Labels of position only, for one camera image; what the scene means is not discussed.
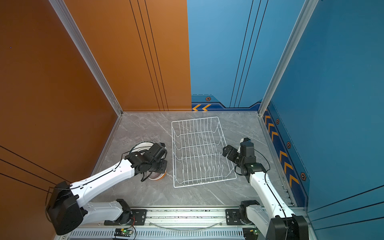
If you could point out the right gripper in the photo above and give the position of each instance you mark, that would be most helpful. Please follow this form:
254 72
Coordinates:
234 151

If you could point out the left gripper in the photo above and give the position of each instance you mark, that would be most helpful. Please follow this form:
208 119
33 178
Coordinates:
164 162

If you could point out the white wire dish rack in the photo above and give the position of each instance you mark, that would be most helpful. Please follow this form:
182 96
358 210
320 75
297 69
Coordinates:
197 152

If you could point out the white small bowl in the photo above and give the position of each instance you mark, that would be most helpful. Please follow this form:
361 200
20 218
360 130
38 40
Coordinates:
156 176

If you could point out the white plate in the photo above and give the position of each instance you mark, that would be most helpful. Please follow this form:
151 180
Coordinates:
147 146

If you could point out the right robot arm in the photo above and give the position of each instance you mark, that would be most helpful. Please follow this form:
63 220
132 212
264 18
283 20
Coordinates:
272 217

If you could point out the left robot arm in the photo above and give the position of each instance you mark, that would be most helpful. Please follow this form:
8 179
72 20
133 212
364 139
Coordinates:
70 206

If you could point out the left circuit board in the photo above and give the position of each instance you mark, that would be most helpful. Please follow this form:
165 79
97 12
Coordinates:
124 234

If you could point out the circuit board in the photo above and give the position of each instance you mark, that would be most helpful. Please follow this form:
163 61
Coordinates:
252 234
124 234

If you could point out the right circuit board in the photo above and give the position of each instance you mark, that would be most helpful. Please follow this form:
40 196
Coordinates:
252 234

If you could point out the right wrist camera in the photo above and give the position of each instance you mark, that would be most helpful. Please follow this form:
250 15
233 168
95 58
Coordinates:
245 140

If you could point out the aluminium front rail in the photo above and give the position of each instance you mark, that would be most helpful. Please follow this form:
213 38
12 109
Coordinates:
189 218

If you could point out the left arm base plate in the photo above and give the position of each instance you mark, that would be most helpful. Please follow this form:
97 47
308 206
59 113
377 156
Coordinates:
135 217

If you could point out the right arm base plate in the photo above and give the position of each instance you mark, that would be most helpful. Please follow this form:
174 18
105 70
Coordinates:
234 217

